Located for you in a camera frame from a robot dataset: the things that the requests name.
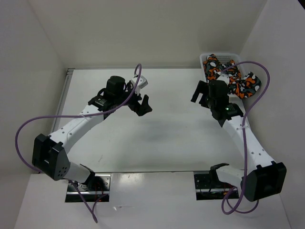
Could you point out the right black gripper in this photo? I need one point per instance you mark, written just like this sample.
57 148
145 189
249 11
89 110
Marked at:
202 87

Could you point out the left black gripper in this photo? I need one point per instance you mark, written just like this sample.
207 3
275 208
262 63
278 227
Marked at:
140 109

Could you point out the orange camo patterned shorts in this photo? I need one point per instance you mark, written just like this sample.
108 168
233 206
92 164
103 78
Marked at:
240 82

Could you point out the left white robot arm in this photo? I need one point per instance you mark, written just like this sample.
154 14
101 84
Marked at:
50 153

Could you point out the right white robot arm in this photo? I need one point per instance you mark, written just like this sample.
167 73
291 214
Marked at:
262 176

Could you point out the white perforated plastic basket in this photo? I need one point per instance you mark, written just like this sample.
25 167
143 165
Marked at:
226 58

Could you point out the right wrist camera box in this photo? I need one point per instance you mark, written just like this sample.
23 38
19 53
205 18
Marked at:
224 77

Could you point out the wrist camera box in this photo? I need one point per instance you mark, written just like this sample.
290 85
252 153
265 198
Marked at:
141 83
224 77

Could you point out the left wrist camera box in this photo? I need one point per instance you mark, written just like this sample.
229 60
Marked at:
141 83

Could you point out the aluminium table edge rail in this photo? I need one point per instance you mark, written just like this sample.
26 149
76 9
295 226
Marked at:
62 100

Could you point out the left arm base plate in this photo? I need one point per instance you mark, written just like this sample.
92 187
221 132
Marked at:
99 191

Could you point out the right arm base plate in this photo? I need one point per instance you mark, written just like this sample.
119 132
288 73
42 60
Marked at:
206 189

